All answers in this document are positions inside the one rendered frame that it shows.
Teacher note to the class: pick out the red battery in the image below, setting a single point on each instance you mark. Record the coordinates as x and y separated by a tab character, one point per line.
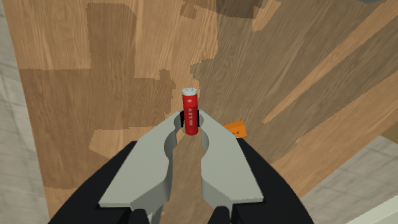
190	108

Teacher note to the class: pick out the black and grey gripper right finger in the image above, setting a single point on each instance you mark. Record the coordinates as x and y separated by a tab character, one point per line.
234	175

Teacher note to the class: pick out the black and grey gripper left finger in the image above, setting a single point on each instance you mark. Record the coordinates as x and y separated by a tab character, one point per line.
137	177

